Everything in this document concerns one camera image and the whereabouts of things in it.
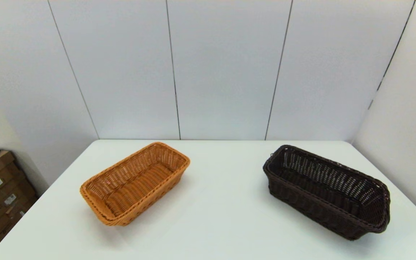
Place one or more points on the orange wicker basket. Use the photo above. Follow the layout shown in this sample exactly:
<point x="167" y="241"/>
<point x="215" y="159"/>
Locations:
<point x="139" y="180"/>

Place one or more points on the dark brown wicker basket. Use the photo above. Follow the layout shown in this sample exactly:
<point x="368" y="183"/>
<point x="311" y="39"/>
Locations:
<point x="320" y="208"/>

